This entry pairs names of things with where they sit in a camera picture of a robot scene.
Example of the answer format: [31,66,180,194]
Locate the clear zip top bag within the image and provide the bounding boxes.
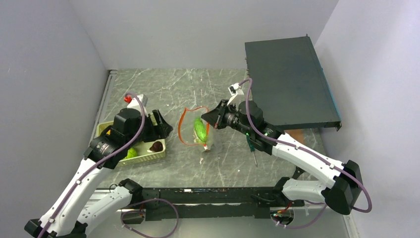
[177,106,222,153]

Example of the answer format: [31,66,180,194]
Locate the dark red toy fruit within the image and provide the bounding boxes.
[149,141,164,153]

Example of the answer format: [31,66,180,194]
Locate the aluminium frame rail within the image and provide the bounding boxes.
[52,69,118,238]

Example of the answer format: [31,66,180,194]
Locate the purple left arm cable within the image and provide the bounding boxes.
[38,92,179,238]

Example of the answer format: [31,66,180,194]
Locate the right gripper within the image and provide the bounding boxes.
[201,99,253,137]

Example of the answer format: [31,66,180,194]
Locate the green handled screwdriver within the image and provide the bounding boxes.
[246,135,258,167]

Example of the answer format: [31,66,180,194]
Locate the wooden board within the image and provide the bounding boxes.
[285,128,322,148]

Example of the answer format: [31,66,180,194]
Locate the green toy cucumber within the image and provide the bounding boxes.
[194,117,208,137]

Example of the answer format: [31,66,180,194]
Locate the dark green metal case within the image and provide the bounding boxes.
[245,36,342,130]

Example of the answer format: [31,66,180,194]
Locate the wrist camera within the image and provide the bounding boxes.
[124,94,148,114]
[227,83,244,106]

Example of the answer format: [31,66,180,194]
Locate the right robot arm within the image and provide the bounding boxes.
[201,100,363,215]

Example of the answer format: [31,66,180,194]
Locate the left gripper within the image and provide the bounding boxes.
[126,109,172,148]

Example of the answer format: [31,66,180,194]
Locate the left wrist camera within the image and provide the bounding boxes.
[124,94,148,114]

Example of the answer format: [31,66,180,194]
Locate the black pliers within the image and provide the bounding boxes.
[291,166,306,180]

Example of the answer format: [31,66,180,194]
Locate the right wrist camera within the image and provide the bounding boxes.
[227,83,244,106]

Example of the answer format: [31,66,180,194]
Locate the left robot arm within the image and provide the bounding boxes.
[24,108,173,238]

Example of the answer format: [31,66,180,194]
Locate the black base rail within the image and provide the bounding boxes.
[126,187,304,221]

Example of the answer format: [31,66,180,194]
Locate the green plastic basket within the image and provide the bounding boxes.
[85,112,165,169]

